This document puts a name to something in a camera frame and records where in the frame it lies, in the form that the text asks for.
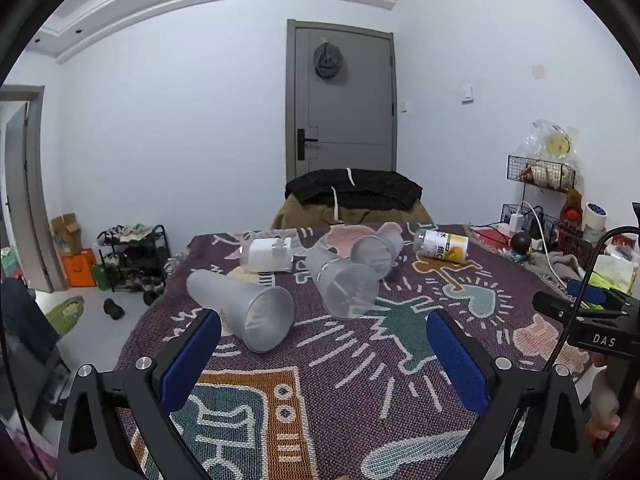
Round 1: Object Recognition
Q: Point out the red book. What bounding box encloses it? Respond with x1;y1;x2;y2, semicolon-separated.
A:
470;227;512;249

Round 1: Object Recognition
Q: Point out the bottle with yellow label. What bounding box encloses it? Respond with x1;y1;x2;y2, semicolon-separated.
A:
413;228;470;264

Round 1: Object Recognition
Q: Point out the small frosted plastic cup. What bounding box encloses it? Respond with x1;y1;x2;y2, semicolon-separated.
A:
349;232;406;281

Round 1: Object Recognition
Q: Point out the cardboard box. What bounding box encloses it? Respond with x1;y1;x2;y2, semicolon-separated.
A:
51;213;84;257

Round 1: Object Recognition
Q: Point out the green bag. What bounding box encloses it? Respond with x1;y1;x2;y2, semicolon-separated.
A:
90;262;114;291

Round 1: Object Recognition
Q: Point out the dark cloth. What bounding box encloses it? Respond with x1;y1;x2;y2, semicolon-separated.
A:
0;278;72;426

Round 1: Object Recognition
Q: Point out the black wire desk basket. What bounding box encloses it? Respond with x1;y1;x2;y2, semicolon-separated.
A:
500;203;562;241

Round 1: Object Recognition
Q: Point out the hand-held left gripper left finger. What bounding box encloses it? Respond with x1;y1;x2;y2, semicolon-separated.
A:
59;308;223;480

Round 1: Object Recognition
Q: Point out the printed blanket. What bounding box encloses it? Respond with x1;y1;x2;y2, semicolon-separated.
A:
112;222;594;480

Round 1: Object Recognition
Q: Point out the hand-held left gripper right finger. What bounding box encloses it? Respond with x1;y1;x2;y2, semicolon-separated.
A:
425;308;594;480

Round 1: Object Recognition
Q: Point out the black shoe rack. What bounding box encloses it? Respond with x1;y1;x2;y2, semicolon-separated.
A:
96;224;172;295

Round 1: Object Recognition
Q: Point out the brown bottle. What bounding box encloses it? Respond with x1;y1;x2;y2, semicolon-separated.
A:
560;188;584;226

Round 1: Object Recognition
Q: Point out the orange box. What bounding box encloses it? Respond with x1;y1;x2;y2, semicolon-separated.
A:
61;248;97;289

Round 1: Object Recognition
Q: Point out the black door handle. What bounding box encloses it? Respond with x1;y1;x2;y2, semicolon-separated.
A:
297;128;320;161

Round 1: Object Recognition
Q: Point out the white tape roll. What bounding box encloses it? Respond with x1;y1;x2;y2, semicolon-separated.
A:
583;202;609;234

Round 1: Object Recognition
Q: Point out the grey hat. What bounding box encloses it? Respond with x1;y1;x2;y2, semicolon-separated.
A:
313;39;347;81

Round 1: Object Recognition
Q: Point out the large frosted plastic cup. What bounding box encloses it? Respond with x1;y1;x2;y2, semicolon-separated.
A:
186;268;296;354

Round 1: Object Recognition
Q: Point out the person's right hand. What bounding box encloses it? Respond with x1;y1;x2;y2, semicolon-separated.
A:
584;352;627;455

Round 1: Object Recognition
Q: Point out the grey cloth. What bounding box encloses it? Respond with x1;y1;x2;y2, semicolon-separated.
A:
529;252;582;282

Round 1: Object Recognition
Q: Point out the black crate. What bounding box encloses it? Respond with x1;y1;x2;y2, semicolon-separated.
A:
556;225;602;269

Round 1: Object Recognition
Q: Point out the brown chair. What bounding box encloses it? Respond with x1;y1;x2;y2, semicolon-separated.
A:
270;194;435;231

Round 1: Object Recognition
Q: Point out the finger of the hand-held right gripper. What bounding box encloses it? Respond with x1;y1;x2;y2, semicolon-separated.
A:
566;279;640;312
532;291;611;327

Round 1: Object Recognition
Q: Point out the white cable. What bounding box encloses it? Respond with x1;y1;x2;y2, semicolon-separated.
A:
521;202;573;292

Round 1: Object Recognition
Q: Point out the black wire wall basket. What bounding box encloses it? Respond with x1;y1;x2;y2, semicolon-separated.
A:
506;154;577;193

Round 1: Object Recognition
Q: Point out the clear plastic bag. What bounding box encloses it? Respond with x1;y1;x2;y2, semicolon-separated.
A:
517;118;581;162

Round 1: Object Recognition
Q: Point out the clear cup with white label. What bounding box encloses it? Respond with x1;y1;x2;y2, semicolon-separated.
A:
239;237;296;274

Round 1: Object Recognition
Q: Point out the black cable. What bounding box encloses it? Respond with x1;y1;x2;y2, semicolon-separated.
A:
549;227;640;372

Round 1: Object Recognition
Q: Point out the black jacket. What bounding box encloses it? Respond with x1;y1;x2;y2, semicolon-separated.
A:
284;167;424;212

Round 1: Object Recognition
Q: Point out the grey side door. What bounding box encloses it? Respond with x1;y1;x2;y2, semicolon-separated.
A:
0;85;55;294

